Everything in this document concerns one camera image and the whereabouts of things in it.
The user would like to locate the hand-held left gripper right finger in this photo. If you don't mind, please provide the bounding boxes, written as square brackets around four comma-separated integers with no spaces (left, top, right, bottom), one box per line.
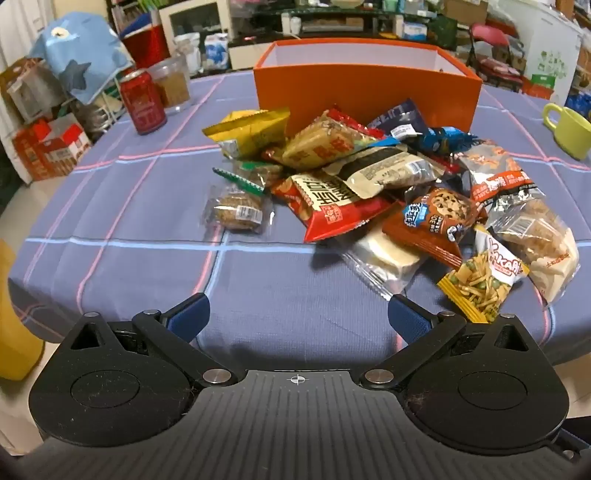
[359,293,539,388]

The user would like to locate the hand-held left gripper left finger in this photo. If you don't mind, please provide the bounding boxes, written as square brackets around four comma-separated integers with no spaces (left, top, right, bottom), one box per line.
[60,292,238,387]

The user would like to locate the clear white cake packet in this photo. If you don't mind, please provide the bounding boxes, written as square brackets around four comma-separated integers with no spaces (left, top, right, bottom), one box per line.
[339,231,428,301]

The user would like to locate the yellow green pea packet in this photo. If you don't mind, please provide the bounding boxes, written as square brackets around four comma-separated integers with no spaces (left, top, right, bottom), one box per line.
[436,226,529,324]

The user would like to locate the brown chocolate cookie packet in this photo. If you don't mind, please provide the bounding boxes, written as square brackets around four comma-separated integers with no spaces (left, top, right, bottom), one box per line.
[382,187,485,271]

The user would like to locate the clear oat cookie packet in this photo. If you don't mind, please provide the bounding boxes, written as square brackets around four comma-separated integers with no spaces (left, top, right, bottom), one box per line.
[203,185,275,234]

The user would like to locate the red white snack packet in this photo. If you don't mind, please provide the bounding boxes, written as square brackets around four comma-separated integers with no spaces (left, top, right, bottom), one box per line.
[272,173,402,243]

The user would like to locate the beige black striped packet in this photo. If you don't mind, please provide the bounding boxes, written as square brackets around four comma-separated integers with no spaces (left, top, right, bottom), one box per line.
[323,143,446,199]

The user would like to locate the clear fried pastry packet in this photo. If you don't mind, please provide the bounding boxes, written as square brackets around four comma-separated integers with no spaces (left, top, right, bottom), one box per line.
[485,194,580,308]

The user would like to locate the green edged clear cracker packet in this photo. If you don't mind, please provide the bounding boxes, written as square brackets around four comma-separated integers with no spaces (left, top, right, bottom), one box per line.
[212,159,284,195]

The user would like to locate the shiny blue snack packet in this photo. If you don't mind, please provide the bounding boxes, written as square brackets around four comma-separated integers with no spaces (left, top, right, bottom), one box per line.
[418,127,478,155]

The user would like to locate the golden yellow snack packet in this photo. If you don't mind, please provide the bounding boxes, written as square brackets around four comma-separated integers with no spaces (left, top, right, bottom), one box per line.
[203,108,291,160]

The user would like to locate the yellow rice cracker packet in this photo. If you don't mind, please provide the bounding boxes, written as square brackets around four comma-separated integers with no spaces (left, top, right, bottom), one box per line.
[281,108,385,169]

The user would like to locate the dark navy snack packet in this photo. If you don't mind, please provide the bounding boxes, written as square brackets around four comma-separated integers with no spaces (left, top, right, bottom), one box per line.
[369,99,430,139]

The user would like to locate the orange cardboard box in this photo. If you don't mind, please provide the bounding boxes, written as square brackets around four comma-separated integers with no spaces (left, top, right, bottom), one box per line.
[253,39,483,139]

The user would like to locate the blue plaid tablecloth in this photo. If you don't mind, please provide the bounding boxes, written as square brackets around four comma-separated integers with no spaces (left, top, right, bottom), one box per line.
[7,71,591,370]

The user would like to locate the yellow stool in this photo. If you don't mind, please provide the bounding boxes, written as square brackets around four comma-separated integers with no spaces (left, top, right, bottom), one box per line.
[0,240,45,381]

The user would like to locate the red white cardboard box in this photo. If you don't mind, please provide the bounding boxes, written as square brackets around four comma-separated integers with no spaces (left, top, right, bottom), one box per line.
[11,115,93,182]

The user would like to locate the red soda can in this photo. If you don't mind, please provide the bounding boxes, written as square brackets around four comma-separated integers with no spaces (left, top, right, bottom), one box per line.
[119,69,168,136]

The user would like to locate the clear jar brown contents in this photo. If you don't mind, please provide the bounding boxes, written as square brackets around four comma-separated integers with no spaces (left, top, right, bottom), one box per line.
[148,55,192,114]

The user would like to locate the yellow green mug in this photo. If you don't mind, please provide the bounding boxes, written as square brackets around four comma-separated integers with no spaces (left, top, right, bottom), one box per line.
[542,102,591,161]

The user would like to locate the white TV stand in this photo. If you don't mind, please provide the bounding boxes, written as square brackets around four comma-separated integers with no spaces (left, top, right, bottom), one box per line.
[228,7,462,70]

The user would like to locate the blue white bag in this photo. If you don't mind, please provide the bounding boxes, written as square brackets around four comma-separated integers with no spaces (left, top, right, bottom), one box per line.
[203,34,230,70]

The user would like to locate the white plastic bag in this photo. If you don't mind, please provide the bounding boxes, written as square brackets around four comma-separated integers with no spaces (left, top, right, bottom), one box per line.
[178,33,201,75]

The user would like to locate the orange green carton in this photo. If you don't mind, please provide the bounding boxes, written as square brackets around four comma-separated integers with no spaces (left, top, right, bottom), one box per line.
[522,74,557,100]

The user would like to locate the red storage box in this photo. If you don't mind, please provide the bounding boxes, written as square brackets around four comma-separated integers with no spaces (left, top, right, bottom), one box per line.
[121,25,171,70]

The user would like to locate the brown windowed cardboard box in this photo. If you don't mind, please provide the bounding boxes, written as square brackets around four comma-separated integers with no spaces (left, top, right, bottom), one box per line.
[0,58,65,125]

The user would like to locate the blue star print cloth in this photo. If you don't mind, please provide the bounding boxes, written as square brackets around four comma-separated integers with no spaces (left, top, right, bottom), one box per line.
[34,11,134,104]

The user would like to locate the dark green bag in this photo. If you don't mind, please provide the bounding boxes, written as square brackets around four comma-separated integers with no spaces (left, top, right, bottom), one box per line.
[429,14,458,49]

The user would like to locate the white glass door cabinet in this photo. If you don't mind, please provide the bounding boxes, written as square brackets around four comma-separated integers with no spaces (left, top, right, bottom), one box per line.
[159,0,232,47]

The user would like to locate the red folding chair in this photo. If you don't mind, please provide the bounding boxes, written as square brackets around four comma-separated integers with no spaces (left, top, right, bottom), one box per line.
[468,23,527,88]

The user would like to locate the white chest freezer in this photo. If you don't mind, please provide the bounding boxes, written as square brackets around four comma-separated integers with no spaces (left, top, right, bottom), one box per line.
[501,0,585,100]

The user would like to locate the white wire rack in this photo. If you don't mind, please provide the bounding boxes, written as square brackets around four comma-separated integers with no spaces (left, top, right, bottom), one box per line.
[69,85,125,134]

